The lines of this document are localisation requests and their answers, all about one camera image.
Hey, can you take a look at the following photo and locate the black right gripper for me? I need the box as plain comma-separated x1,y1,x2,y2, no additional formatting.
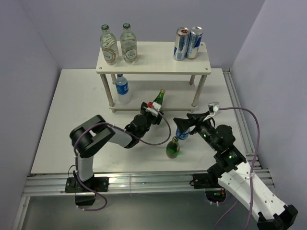
173,110,219,150

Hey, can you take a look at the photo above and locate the Pocari Sweat plastic bottle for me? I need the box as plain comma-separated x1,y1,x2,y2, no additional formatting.
116,74,130,104
176,128,190,140

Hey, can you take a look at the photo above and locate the green glass Perrier bottle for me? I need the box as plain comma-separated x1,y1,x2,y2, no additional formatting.
153,89,165,106
166,136,180,159

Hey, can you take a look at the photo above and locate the clear Chang soda water bottle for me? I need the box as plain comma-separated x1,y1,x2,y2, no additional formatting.
100,24,119,65
120,23,138,63

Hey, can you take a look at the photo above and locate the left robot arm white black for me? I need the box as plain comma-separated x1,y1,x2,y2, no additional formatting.
70,102,163,192

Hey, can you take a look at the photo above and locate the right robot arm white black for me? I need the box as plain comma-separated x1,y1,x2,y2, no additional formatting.
174,112,298,230

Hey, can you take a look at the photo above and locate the white two-tier wooden shelf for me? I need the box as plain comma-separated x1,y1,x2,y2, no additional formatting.
96,42,211,113

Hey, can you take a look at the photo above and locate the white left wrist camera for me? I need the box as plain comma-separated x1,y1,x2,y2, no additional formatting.
145,102,162,117

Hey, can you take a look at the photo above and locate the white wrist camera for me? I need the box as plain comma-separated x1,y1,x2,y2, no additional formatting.
204,102,221,120
145,102,162,117

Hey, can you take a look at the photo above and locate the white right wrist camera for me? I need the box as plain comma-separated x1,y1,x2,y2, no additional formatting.
204,102,221,120

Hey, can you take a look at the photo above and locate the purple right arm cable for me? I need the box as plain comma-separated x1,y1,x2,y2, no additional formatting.
214,107,261,230

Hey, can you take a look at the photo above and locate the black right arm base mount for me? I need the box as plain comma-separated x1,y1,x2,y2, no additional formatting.
189,173,226,203

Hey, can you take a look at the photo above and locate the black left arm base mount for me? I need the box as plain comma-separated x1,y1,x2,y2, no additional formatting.
64,176,109,207

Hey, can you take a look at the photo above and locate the aluminium extrusion frame rail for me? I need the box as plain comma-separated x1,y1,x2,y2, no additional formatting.
14,68,275,230

